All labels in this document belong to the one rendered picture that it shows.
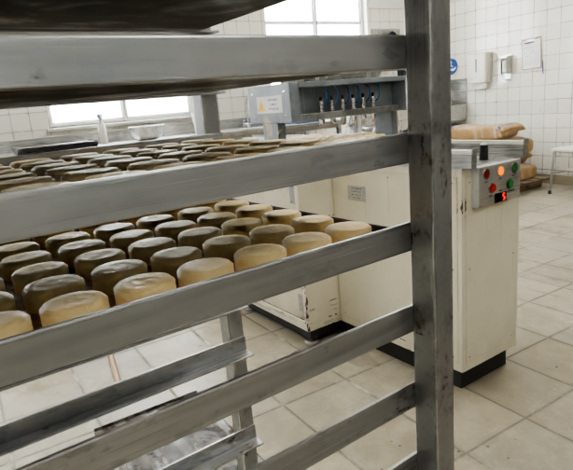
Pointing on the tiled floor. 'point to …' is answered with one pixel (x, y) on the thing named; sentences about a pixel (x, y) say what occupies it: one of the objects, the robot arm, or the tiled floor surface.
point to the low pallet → (532, 183)
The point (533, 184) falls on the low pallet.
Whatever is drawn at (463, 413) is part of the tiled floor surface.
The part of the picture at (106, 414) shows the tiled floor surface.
